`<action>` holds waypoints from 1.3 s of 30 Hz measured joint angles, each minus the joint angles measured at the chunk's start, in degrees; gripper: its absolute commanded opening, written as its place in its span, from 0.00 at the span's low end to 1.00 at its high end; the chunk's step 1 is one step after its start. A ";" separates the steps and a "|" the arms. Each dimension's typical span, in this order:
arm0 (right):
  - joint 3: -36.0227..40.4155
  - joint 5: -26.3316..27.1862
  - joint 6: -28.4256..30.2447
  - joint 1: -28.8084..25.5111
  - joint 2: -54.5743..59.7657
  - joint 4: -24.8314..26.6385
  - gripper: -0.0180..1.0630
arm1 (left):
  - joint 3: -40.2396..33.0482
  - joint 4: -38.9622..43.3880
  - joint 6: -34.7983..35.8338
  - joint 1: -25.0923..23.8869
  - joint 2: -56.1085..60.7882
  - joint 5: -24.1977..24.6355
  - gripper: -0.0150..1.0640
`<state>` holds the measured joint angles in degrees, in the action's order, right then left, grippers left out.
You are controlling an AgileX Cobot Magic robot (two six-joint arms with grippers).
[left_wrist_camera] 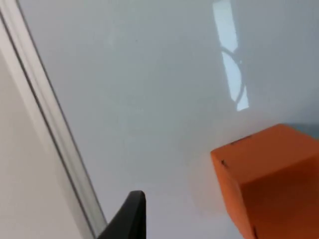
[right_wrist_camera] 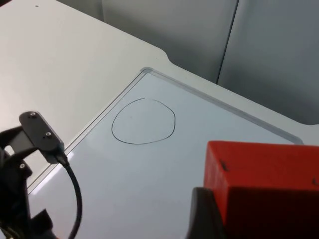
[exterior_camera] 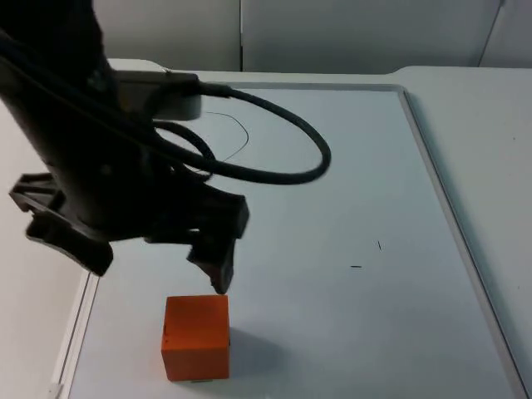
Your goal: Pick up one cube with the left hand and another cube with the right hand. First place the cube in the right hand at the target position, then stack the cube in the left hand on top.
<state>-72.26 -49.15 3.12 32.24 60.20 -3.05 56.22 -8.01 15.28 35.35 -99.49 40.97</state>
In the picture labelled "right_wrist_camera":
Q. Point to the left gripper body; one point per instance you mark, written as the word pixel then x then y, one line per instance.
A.
pixel 12 199

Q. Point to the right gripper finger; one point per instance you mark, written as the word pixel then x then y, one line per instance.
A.
pixel 204 219

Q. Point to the red cube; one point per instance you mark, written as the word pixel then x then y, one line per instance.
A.
pixel 264 189

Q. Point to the grey-framed whiteboard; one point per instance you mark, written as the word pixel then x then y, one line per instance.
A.
pixel 154 179

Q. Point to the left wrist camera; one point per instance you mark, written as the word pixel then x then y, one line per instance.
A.
pixel 40 132

